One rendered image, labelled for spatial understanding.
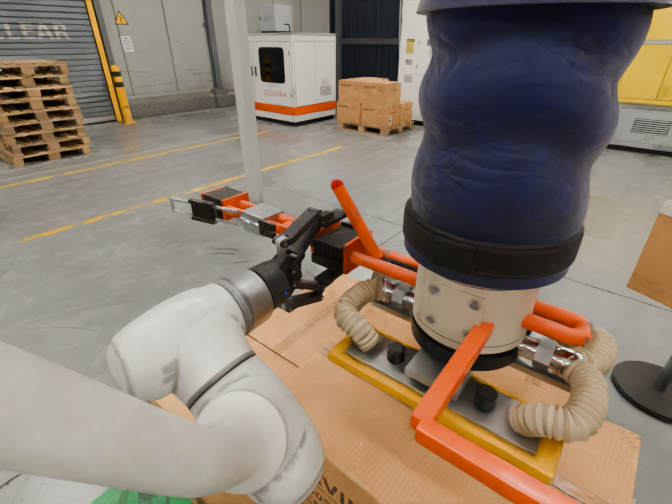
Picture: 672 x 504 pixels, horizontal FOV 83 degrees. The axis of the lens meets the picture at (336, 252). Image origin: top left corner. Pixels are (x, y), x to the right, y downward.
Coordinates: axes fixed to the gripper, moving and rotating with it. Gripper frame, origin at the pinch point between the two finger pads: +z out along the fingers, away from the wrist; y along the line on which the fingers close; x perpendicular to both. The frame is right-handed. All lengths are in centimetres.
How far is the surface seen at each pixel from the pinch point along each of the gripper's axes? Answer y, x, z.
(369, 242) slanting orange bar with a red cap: -3.1, 7.7, -0.9
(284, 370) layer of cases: 69, -36, 16
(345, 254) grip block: -1.3, 5.1, -4.3
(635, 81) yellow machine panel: 21, 12, 724
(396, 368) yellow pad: 10.4, 20.3, -11.4
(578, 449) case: 29, 47, 8
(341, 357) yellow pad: 11.0, 11.8, -14.2
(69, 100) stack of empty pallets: 44, -639, 184
